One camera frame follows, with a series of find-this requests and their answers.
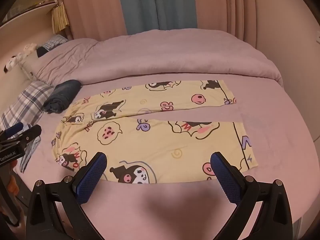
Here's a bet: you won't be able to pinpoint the blue-green curtain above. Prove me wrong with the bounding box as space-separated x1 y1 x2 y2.
116 0 198 35

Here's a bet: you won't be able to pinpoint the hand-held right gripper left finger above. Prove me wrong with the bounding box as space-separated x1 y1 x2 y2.
26 151 108 240

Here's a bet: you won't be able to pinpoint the pink duvet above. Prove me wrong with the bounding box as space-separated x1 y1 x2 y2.
20 29 283 86

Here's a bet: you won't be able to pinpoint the grey plaid pillow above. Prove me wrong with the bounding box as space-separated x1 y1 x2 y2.
0 81 55 133

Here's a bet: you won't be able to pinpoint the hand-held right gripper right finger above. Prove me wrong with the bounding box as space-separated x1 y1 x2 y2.
210 151 293 240

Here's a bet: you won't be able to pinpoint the striped grey cloth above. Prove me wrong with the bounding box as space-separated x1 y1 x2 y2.
19 136 42 173

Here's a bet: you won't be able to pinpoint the yellow cartoon print pants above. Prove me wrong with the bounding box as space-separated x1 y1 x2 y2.
51 80 258 184

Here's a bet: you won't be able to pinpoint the pink curtain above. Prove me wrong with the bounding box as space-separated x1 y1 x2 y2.
194 0 266 48
56 0 128 41

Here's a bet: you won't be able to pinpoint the white plush toy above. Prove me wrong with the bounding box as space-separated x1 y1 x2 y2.
22 43 38 55
3 54 22 73

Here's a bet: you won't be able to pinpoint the pink bed sheet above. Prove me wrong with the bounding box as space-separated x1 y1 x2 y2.
12 74 318 240

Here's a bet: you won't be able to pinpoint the dark blue folded cloth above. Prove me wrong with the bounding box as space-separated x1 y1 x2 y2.
42 79 82 114

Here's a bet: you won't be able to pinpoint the blue checked cloth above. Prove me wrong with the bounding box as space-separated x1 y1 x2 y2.
41 35 68 52

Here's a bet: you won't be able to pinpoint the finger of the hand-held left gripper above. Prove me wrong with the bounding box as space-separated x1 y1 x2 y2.
0 124 42 150
0 122 25 140

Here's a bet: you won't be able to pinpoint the yellow tassel hanging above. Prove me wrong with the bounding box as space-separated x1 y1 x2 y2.
51 2 71 34

